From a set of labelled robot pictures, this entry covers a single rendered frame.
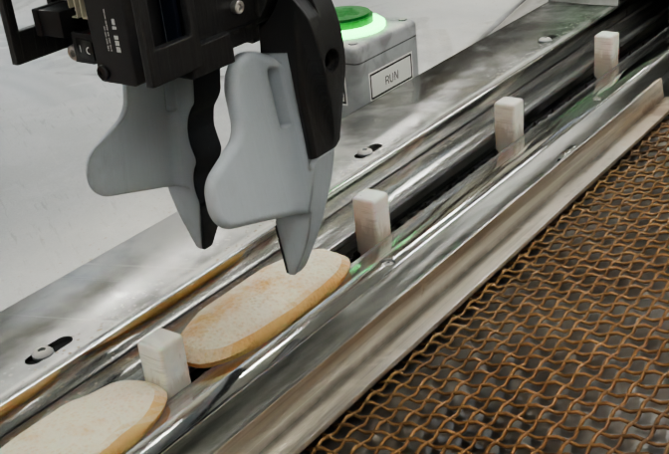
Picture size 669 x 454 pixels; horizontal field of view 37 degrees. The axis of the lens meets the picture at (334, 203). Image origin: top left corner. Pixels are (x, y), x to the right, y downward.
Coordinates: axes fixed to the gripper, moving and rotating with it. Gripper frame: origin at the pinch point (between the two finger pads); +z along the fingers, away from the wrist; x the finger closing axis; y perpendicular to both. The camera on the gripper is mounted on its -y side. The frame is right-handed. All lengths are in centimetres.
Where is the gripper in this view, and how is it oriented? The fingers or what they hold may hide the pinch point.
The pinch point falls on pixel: (256, 222)
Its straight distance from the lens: 41.4
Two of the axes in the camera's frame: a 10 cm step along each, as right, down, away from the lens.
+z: 1.0, 9.0, 4.2
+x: 8.0, 1.8, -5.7
